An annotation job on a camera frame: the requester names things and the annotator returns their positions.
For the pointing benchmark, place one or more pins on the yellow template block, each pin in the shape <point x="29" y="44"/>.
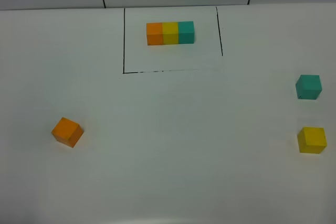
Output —
<point x="170" y="33"/>

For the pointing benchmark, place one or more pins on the orange template block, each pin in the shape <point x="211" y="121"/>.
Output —
<point x="154" y="34"/>

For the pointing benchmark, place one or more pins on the green template block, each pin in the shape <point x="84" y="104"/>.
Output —
<point x="186" y="33"/>

